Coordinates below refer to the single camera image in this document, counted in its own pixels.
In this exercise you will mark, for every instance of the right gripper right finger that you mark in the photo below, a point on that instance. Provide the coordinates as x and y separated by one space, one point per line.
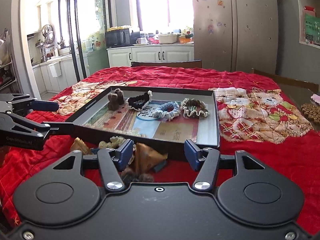
206 162

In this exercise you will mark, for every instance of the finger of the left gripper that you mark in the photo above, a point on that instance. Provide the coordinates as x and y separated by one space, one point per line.
24 102
50 127

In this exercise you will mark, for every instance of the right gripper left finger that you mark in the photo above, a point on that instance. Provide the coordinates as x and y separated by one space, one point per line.
113 161

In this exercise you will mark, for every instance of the cream crochet scrunchie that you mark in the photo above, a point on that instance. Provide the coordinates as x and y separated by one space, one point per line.
114 142

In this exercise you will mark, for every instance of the tan striped snack packet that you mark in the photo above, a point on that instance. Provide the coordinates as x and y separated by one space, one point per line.
78 144

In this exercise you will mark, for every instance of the tan triangular snack packet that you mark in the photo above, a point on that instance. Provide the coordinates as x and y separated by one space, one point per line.
146 158

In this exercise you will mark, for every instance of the teal binder clip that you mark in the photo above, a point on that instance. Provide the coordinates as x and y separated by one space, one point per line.
159 166

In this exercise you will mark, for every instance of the black white ruffled scrunchie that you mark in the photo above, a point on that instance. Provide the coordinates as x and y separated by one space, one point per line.
193 108

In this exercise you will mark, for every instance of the blue white crochet scrunchie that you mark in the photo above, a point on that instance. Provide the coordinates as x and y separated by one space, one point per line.
167 111

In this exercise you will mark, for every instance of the brown fuzzy hair claw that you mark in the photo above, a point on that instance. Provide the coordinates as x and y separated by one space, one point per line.
116 99

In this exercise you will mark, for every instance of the black braided scrunchie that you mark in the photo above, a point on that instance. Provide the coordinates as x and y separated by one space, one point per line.
138 103

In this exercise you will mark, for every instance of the brown fuzzy bow clip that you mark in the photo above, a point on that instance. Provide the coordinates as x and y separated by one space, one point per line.
129 176

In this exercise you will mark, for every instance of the black shallow box tray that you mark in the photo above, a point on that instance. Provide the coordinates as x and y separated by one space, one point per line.
97 123

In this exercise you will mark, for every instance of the red quilted bedspread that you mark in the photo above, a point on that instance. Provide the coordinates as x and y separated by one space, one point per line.
254 116

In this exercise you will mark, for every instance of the white kitchen cabinet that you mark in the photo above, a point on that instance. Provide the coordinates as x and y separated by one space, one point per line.
160 53

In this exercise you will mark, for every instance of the dark wooden chair back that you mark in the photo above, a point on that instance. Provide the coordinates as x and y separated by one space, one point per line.
183 64

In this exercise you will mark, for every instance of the dark wooden chair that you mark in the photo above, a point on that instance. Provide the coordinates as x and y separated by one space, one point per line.
288 81
183 64

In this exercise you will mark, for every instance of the dark wooden chair right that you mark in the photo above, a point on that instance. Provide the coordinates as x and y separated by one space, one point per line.
288 81

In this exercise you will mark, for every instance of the black microwave oven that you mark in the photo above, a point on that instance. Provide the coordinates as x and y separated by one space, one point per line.
118 38

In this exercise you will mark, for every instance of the brown beaded coaster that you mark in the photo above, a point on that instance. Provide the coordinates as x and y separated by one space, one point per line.
311 112

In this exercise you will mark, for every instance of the white mug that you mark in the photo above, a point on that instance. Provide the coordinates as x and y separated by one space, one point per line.
142 40

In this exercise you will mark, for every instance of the white basin on counter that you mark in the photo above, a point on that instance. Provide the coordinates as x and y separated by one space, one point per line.
168 38

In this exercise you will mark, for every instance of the silver double-door refrigerator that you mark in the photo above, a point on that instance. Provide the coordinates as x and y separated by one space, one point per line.
236 35

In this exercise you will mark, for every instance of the green sign card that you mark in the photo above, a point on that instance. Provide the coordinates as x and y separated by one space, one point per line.
312 34

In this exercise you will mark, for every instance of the black sliding door frame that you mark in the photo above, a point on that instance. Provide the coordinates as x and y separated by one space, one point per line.
83 24

